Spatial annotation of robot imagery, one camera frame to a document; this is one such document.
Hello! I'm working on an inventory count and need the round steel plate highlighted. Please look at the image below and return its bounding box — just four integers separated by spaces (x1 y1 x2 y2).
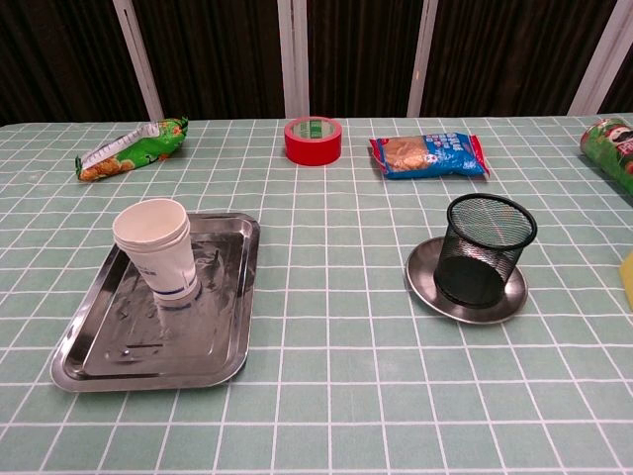
405 236 529 326

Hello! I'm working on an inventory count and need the black cup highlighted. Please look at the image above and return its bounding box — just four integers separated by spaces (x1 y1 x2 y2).
433 193 538 305

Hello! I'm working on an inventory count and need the blue biscuit packet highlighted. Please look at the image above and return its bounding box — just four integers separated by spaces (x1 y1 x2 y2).
368 131 491 181

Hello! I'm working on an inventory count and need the red tape roll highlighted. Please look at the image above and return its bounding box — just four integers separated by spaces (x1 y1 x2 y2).
283 116 343 167

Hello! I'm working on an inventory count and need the yellow foam cube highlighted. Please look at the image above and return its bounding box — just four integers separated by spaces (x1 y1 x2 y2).
618 249 633 312

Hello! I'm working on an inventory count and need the rectangular steel tray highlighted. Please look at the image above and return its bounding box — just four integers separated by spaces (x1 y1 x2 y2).
50 212 262 394

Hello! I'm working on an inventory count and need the green Pringles can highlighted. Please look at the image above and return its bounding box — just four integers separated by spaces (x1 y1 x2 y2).
579 115 633 195

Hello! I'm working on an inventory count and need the white metal frame post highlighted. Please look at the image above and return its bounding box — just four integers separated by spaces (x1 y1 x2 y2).
276 0 311 120
567 0 633 116
112 0 164 123
407 0 440 119

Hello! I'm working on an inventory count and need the black pleated curtain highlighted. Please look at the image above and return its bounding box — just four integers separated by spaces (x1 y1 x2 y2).
0 0 633 128

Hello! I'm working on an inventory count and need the white paper cup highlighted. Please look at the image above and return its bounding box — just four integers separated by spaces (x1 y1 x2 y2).
112 198 200 304

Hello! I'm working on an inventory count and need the green snack packet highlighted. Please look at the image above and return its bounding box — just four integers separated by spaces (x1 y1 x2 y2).
74 116 190 183

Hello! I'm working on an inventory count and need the green checked tablecloth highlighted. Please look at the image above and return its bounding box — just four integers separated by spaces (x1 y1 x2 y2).
0 114 633 475

